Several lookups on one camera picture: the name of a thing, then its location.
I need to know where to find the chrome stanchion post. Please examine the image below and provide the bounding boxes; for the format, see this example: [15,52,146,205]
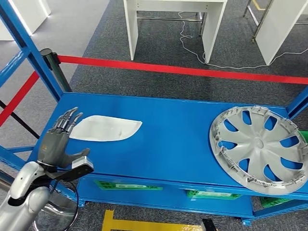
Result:
[0,177,79,231]

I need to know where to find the green plastic crate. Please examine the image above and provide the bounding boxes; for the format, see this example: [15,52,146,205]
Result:
[260,130,308,209]
[94,180,163,192]
[186,189,242,201]

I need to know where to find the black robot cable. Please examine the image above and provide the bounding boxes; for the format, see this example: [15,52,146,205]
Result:
[49,179,80,231]

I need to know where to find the white curved plastic part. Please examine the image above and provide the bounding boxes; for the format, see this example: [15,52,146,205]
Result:
[69,115,143,143]

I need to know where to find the white table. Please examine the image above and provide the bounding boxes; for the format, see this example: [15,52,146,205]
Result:
[123,0,228,64]
[242,0,308,66]

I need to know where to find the blue metal shelf rack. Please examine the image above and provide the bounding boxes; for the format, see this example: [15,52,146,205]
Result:
[0,0,308,228]

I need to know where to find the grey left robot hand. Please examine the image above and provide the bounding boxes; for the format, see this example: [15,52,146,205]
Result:
[37,106,91,169]

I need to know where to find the silver wheel hubcap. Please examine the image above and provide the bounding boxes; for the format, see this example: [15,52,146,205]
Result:
[208,105,308,196]

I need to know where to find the white low platform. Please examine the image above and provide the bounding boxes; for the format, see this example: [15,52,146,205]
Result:
[0,0,51,41]

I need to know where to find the thin black pole stand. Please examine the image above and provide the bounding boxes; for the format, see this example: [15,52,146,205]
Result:
[0,100,41,140]

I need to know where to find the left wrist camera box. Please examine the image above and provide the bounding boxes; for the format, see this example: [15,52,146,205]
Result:
[51,156,95,183]

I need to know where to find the white floor cable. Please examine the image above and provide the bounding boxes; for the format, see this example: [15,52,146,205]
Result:
[177,12,308,70]

